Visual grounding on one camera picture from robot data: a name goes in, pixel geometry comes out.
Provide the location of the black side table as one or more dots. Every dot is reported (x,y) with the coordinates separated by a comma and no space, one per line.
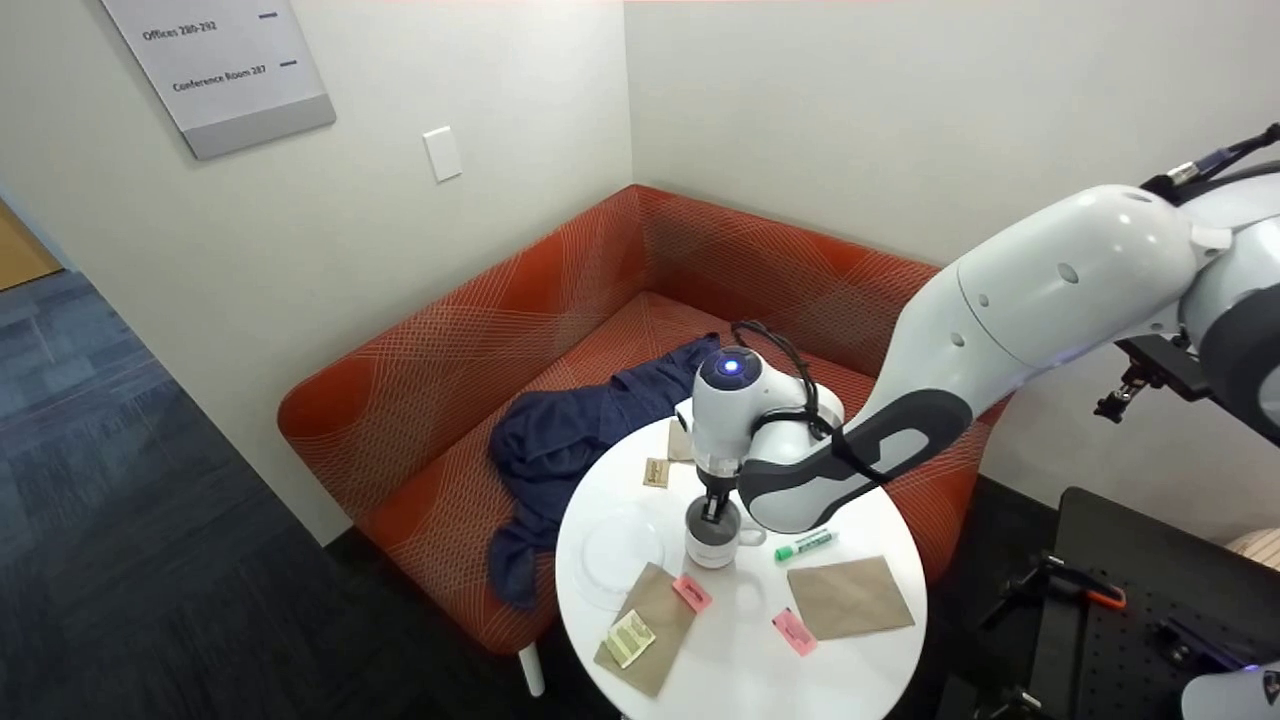
(1147,653)

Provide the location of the wooden door panel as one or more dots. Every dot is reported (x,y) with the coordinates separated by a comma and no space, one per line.
(21,252)

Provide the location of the yellow packet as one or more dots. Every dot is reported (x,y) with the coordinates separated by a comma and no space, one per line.
(631,641)

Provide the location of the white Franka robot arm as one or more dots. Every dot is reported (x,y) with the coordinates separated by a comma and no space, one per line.
(1041,293)

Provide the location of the white sofa leg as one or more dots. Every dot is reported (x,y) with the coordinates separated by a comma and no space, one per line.
(532,671)

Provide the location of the clear round lid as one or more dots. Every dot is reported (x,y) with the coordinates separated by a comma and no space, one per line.
(617,559)

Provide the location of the green marker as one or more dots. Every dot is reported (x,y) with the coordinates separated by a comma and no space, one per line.
(804,545)

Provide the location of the orange corner sofa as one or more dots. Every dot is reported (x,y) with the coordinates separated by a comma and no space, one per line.
(441,363)

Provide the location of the small brown packet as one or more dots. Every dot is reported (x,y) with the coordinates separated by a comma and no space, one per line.
(653,474)

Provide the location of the dark blue cloth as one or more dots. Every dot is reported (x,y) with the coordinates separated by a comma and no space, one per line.
(585,435)

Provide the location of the white rounded device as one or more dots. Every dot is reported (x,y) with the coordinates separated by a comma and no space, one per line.
(1235,692)

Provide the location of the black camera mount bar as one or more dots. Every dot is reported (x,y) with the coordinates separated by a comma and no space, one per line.
(1160,363)

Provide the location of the pink packet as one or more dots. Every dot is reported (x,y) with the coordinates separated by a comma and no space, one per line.
(792,635)
(689,594)

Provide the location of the round white table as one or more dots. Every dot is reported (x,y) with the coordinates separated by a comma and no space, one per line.
(853,681)

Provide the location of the grey wall sign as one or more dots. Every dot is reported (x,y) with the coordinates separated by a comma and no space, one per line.
(221,67)

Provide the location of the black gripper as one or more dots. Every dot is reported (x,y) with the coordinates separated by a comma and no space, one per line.
(716,495)

